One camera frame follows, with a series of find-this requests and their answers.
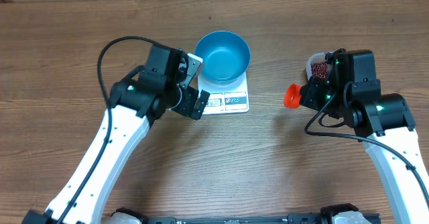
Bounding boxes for red measuring scoop blue handle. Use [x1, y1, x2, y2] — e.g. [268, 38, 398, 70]
[284, 84, 302, 109]

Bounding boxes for red adzuki beans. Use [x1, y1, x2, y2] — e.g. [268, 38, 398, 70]
[310, 61, 331, 79]

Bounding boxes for clear plastic food container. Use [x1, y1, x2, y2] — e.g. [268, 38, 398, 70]
[305, 52, 332, 80]

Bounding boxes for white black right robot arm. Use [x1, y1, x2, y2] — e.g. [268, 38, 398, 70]
[297, 48, 428, 223]

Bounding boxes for white digital kitchen scale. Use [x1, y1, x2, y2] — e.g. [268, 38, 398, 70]
[198, 73, 249, 115]

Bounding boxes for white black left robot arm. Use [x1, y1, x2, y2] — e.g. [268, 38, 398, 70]
[23, 43, 209, 223]

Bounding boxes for blue plastic bowl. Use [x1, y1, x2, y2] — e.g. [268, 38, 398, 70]
[194, 31, 251, 85]

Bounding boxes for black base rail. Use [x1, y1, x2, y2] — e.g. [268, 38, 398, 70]
[110, 203, 381, 224]

